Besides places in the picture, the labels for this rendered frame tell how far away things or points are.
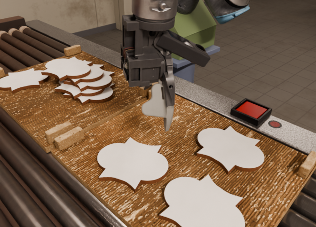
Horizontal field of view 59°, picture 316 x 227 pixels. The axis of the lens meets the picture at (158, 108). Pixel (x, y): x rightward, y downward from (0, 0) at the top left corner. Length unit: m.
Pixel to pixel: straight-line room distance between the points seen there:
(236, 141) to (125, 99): 0.31
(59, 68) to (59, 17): 3.17
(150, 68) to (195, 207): 0.24
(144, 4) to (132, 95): 0.36
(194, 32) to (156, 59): 0.68
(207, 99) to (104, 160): 0.37
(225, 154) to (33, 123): 0.44
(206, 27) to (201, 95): 0.48
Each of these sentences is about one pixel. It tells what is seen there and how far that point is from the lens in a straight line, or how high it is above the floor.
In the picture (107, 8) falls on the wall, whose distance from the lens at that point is 4.32.
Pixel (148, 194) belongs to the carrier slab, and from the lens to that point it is 0.51.
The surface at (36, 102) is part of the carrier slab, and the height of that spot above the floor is 0.94.
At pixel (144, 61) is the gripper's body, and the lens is 0.48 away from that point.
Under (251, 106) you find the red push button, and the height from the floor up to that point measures 0.93.
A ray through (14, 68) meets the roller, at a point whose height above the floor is 0.91.
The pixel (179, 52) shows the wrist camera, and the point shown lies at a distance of 0.51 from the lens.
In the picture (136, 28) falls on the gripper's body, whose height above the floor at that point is 1.18.
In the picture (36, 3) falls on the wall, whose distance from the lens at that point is 3.85.
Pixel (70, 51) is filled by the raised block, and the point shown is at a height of 0.95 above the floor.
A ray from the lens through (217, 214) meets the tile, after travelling 0.48.
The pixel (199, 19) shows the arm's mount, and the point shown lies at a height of 0.99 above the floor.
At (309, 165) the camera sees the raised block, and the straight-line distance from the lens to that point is 0.58.
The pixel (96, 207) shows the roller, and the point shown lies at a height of 0.91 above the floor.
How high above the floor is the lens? 1.33
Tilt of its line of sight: 33 degrees down
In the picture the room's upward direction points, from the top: straight up
